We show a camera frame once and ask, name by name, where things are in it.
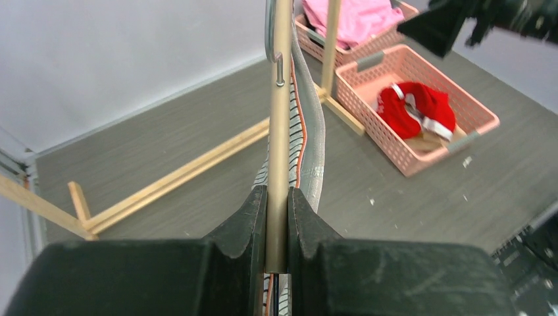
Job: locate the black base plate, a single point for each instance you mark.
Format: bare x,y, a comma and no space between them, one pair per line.
528,262

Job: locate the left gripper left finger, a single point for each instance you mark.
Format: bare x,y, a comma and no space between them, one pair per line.
218,274

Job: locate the pink cloth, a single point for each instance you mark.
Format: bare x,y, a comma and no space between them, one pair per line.
359,20

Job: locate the red underwear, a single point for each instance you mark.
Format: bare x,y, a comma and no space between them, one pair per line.
409,108

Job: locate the near pink basket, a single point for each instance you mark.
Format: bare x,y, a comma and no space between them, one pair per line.
359,82

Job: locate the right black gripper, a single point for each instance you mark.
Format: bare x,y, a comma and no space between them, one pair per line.
437,28

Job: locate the cream underwear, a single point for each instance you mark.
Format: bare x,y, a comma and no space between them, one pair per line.
428,141

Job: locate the wooden clothes rack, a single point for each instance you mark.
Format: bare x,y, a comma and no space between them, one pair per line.
89,227

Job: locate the grey striped underwear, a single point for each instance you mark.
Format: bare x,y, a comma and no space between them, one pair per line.
307,130

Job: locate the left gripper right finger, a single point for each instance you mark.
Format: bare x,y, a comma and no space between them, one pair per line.
333,275

